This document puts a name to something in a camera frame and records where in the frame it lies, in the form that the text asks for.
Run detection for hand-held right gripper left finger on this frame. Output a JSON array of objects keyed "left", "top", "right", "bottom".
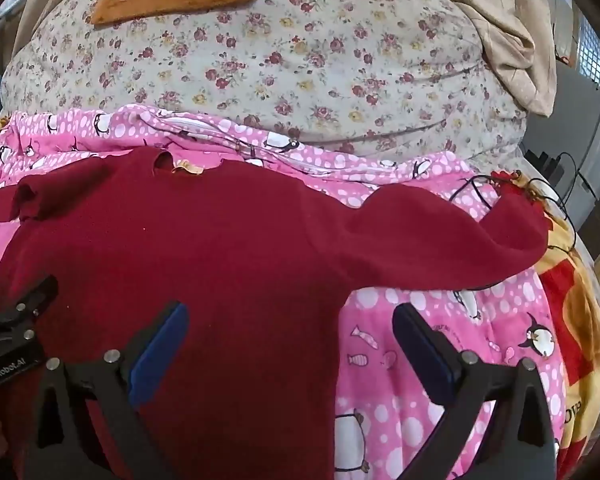
[{"left": 31, "top": 301, "right": 191, "bottom": 480}]

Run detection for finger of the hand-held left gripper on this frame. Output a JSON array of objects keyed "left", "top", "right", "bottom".
[{"left": 0, "top": 275, "right": 60, "bottom": 347}]

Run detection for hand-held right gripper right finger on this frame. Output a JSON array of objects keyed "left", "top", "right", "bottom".
[{"left": 392, "top": 302, "right": 562, "bottom": 480}]

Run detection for dark red sweater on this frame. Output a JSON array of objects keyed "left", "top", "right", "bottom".
[{"left": 0, "top": 146, "right": 548, "bottom": 480}]

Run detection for pink penguin print blanket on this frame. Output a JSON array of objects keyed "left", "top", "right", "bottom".
[{"left": 0, "top": 104, "right": 567, "bottom": 480}]

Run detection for yellow red cartoon blanket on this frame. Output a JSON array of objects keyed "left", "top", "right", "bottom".
[{"left": 485, "top": 169, "right": 600, "bottom": 480}]

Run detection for black power adapter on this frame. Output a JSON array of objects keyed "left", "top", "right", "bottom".
[{"left": 522, "top": 147, "right": 567, "bottom": 172}]

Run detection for white cabinet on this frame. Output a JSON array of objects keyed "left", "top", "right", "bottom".
[{"left": 522, "top": 60, "right": 600, "bottom": 223}]

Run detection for floral cream pillow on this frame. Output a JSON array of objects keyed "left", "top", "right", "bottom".
[{"left": 1, "top": 0, "right": 531, "bottom": 158}]

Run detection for beige cloth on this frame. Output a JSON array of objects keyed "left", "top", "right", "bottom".
[{"left": 430, "top": 0, "right": 564, "bottom": 117}]

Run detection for black cable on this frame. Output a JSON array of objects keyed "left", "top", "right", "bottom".
[{"left": 451, "top": 151, "right": 590, "bottom": 291}]

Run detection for metal wire grid panel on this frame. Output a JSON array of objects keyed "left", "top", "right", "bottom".
[{"left": 576, "top": 14, "right": 600, "bottom": 70}]

